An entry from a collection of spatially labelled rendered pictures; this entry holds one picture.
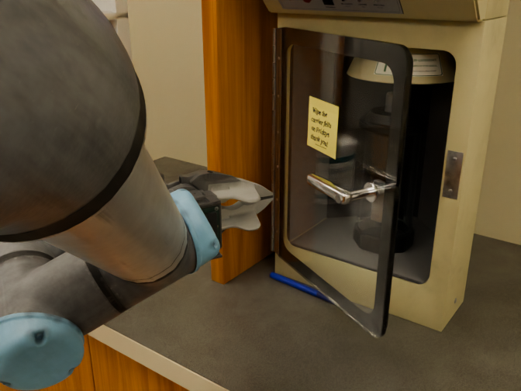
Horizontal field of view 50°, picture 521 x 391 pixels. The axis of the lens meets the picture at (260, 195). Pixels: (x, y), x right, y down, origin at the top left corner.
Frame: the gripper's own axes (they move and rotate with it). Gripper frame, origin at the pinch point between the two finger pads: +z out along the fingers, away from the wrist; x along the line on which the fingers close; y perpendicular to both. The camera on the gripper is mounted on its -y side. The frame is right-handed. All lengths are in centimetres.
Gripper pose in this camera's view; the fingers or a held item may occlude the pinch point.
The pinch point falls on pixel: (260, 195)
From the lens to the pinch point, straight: 72.1
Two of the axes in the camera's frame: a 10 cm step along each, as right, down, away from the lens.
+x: 0.0, -9.3, -3.7
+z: 8.9, -1.7, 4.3
